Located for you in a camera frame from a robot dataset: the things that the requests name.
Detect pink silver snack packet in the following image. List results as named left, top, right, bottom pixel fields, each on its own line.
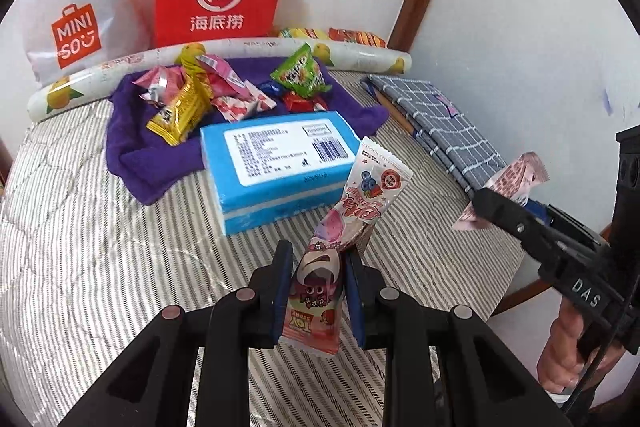
left=134, top=66, right=184, bottom=107

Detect purple towel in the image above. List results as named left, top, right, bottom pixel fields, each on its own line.
left=104, top=56, right=391, bottom=206

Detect small red snack packet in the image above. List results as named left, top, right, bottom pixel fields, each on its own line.
left=282, top=91, right=329, bottom=114

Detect white Miniso plastic bag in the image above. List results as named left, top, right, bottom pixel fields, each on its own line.
left=1, top=0, right=151, bottom=87

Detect green snack packet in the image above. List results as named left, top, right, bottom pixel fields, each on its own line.
left=270, top=43, right=332, bottom=98

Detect pink patterned snack packet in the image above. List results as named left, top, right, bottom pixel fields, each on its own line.
left=451, top=152, right=549, bottom=231

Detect orange chips bag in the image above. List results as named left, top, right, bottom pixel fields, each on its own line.
left=328, top=27, right=386, bottom=48

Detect grey checked folded cloth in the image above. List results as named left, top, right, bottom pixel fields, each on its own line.
left=361, top=74, right=506, bottom=198

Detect yellow snack packet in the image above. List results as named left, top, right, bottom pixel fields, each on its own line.
left=146, top=77, right=212, bottom=146

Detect right hand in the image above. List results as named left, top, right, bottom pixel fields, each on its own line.
left=537, top=297, right=598, bottom=393

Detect blue snack packet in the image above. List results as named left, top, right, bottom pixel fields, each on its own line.
left=258, top=80, right=288, bottom=100

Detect small pink candy packet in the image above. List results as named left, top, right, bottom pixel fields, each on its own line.
left=195, top=54, right=250, bottom=100

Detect blue tissue pack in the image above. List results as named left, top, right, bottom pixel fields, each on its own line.
left=200, top=112, right=360, bottom=236

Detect lemon print rolled mat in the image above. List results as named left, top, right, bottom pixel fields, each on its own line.
left=27, top=37, right=412, bottom=122

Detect pink cartoon snack stick packet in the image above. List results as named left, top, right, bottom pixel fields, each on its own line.
left=282, top=138, right=413, bottom=355

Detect striped quilted bed cover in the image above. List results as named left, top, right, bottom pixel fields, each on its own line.
left=1, top=100, right=523, bottom=426

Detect red white lychee jelly packet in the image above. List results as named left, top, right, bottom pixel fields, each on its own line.
left=213, top=80, right=277, bottom=122

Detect yellow chips bag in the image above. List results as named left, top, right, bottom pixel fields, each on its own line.
left=276, top=27, right=330, bottom=40

